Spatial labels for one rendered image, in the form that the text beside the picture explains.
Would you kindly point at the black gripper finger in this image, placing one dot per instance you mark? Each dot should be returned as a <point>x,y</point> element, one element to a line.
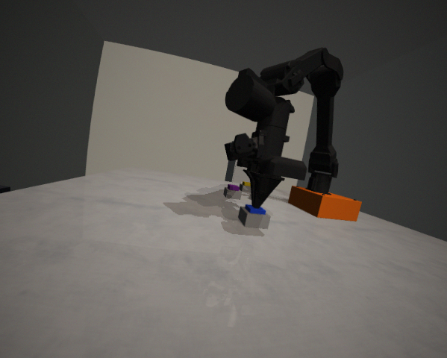
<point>252,182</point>
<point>264,185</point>

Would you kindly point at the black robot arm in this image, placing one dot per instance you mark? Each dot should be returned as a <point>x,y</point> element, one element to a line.
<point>255,98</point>

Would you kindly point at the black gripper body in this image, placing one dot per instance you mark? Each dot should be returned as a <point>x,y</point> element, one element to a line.
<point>272,163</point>

